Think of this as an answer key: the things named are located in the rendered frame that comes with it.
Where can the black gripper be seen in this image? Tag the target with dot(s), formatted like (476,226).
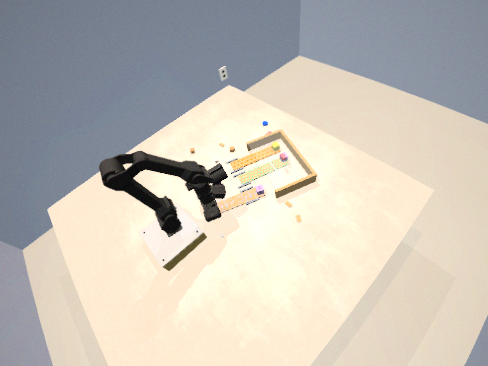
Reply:
(210,208)

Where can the peach strip with turquoise dots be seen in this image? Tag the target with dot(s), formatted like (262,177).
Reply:
(251,175)

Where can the pink cube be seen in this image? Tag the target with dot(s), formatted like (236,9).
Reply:
(259,189)

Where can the orange strip with blue dots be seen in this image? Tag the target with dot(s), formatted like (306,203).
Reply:
(238,200)

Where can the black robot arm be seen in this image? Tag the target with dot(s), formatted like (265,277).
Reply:
(116,177)

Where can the orange polka-dotted flat strip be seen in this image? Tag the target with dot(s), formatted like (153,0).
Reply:
(244,161)

